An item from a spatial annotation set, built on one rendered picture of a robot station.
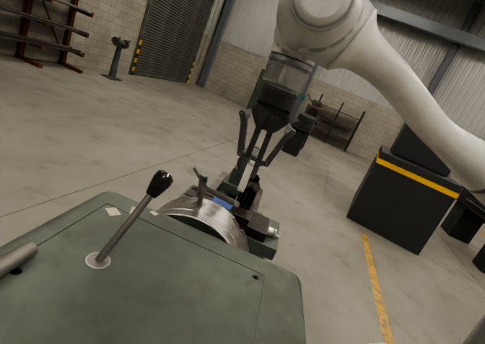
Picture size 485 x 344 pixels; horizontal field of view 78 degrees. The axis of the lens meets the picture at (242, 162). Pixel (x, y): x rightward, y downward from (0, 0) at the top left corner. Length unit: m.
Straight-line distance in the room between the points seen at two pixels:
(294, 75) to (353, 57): 0.15
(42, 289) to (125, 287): 0.10
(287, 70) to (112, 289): 0.46
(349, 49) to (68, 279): 0.49
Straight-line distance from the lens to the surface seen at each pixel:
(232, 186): 1.90
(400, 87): 0.52
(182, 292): 0.52
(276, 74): 0.60
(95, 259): 0.53
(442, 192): 5.39
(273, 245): 1.45
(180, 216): 0.76
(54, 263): 0.52
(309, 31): 0.42
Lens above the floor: 1.60
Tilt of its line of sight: 16 degrees down
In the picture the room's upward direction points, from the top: 22 degrees clockwise
